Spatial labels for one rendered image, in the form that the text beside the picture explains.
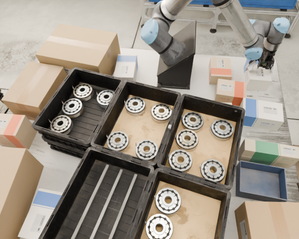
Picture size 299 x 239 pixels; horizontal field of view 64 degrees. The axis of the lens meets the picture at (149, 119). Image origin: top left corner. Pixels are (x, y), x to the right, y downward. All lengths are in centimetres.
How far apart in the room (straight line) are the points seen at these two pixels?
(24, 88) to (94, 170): 64
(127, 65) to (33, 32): 212
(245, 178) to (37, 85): 118
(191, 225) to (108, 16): 286
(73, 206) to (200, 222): 51
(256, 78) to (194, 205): 83
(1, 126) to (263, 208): 124
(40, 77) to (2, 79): 153
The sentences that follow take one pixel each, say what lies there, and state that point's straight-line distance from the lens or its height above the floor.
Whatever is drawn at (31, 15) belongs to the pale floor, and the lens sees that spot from 379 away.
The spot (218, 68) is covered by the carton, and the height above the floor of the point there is 77.
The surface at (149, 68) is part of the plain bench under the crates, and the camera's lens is 162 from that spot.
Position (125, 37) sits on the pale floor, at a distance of 303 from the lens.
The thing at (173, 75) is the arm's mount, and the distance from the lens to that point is 142.
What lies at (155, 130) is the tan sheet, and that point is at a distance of 117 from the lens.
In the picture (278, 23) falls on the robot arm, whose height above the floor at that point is 111.
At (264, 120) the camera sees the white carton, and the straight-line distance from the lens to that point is 138.
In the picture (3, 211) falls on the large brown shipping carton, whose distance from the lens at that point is 114.
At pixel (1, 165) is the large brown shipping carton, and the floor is 90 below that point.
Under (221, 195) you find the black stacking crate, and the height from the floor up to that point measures 89.
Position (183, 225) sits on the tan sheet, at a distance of 103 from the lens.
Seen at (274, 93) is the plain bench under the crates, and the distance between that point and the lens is 162.
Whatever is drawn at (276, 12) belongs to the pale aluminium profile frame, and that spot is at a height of 29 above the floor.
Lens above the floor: 184
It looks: 56 degrees down
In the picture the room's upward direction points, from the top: 4 degrees counter-clockwise
